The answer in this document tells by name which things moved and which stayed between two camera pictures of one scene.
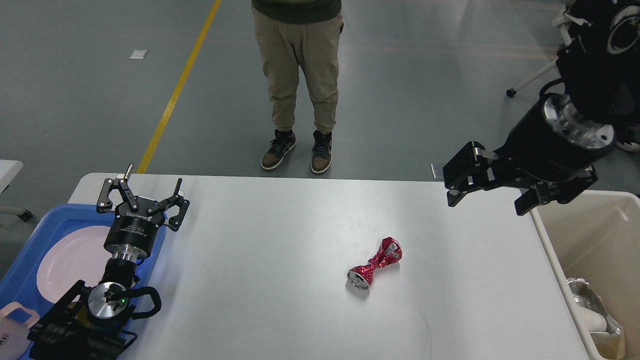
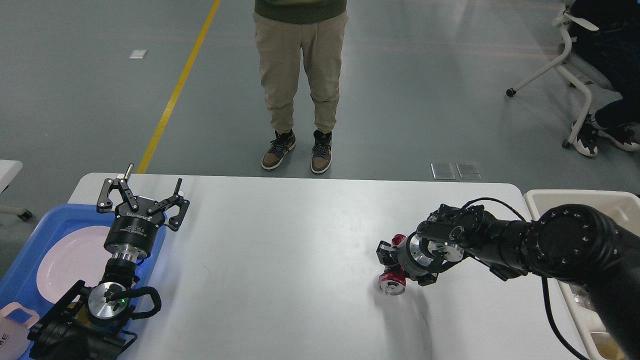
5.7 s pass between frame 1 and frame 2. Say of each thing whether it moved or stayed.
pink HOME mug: stayed
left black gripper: stayed
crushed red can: moved
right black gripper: moved
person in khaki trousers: stayed
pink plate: stayed
